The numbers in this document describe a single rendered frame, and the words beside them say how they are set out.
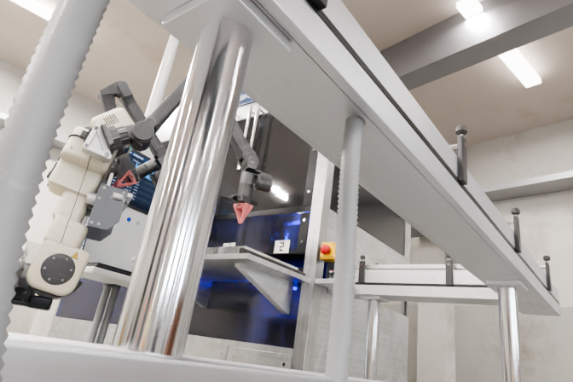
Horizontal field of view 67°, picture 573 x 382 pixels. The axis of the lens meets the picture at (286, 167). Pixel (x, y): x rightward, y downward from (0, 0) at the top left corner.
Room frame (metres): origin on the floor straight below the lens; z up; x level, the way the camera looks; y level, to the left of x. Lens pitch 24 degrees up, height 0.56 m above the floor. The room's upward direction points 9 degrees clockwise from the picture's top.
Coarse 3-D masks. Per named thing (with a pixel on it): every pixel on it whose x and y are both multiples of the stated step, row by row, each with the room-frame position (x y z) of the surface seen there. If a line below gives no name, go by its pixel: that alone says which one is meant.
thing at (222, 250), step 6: (222, 246) 1.65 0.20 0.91; (228, 246) 1.63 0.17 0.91; (234, 246) 1.61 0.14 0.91; (240, 246) 1.59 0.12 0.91; (246, 246) 1.58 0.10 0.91; (210, 252) 1.69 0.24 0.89; (216, 252) 1.67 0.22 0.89; (222, 252) 1.65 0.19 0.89; (228, 252) 1.63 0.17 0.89; (234, 252) 1.60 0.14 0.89; (258, 252) 1.64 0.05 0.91; (270, 258) 1.69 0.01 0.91; (288, 264) 1.78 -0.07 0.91
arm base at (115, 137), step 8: (104, 128) 1.36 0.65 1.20; (112, 128) 1.39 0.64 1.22; (120, 128) 1.41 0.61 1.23; (104, 136) 1.39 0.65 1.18; (112, 136) 1.39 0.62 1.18; (120, 136) 1.41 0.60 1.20; (128, 136) 1.42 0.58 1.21; (112, 144) 1.38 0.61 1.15; (120, 144) 1.42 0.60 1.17; (112, 152) 1.45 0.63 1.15
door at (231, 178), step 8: (240, 128) 2.24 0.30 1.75; (248, 136) 2.19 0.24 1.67; (256, 136) 2.15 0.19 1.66; (232, 152) 2.26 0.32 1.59; (232, 160) 2.25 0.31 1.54; (232, 168) 2.24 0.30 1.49; (240, 168) 2.20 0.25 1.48; (224, 176) 2.27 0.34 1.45; (232, 176) 2.23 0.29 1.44; (224, 184) 2.26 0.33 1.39; (232, 184) 2.22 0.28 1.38; (224, 192) 2.25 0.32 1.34; (232, 192) 2.21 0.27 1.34; (224, 200) 2.24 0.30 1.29; (232, 200) 2.21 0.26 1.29; (216, 208) 2.28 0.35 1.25; (224, 208) 2.24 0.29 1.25; (232, 208) 2.20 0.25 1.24
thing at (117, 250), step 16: (144, 160) 2.24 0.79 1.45; (144, 192) 2.28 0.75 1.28; (128, 208) 2.23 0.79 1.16; (144, 208) 2.30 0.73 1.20; (128, 224) 2.26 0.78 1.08; (144, 224) 2.33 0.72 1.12; (112, 240) 2.20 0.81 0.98; (128, 240) 2.28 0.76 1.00; (96, 256) 2.16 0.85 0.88; (112, 256) 2.23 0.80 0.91; (128, 256) 2.30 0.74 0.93
